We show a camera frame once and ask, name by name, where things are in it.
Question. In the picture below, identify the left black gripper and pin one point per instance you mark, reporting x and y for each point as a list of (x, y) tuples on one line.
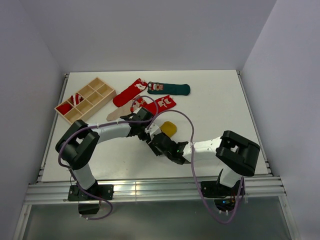
[(144, 137)]

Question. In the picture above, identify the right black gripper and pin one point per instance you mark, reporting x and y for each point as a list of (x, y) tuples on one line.
[(154, 149)]

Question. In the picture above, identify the yellow sock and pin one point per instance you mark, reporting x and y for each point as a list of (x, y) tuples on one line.
[(168, 128)]

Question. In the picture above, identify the wooden compartment tray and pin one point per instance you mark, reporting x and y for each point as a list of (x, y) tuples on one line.
[(96, 94)]

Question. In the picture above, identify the red white striped sock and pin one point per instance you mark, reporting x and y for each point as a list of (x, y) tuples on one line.
[(75, 99)]

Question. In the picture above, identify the red sock with santa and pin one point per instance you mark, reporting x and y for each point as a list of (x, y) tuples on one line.
[(64, 108)]

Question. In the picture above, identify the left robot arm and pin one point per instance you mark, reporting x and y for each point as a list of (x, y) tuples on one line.
[(77, 145)]

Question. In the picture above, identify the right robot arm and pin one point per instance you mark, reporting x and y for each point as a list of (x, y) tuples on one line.
[(239, 155)]

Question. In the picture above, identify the beige sock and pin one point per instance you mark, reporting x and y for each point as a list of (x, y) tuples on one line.
[(126, 109)]

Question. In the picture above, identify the red sock upper left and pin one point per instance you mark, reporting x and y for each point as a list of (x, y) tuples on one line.
[(130, 92)]

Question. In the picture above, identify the red sock centre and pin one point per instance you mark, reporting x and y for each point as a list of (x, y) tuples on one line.
[(163, 103)]

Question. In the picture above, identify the dark green sock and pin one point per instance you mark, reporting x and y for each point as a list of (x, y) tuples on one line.
[(158, 88)]

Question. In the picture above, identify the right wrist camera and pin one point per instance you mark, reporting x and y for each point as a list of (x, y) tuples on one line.
[(153, 129)]

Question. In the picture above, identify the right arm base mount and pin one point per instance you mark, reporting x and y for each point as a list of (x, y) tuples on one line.
[(224, 196)]

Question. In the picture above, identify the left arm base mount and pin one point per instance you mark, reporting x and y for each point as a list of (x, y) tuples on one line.
[(90, 200)]

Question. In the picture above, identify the aluminium front rail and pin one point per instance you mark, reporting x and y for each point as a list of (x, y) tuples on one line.
[(171, 189)]

